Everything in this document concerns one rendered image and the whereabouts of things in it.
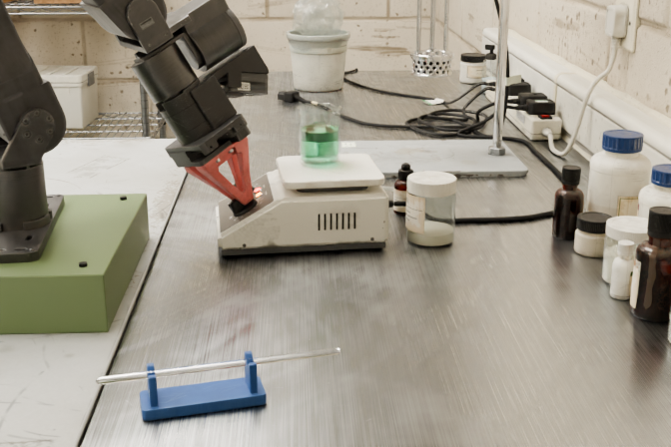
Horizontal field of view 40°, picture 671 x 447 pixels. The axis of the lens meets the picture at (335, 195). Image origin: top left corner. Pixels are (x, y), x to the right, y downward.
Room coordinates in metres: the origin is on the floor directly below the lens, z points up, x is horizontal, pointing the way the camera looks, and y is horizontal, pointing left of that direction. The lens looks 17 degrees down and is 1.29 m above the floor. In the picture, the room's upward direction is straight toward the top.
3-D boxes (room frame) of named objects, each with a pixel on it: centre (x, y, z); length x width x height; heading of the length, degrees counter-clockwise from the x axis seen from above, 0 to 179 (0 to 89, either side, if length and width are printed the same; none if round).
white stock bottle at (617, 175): (1.08, -0.35, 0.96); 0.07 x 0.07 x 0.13
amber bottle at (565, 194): (1.08, -0.29, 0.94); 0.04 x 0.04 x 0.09
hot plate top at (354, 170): (1.08, 0.01, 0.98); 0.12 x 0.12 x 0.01; 8
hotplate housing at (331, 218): (1.07, 0.03, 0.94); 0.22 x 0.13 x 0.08; 98
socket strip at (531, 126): (1.76, -0.36, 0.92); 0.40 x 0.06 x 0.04; 3
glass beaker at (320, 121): (1.09, 0.02, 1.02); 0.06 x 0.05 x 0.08; 31
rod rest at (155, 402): (0.67, 0.11, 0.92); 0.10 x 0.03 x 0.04; 105
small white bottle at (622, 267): (0.89, -0.30, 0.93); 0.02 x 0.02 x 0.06
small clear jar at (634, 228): (0.93, -0.32, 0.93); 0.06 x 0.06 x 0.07
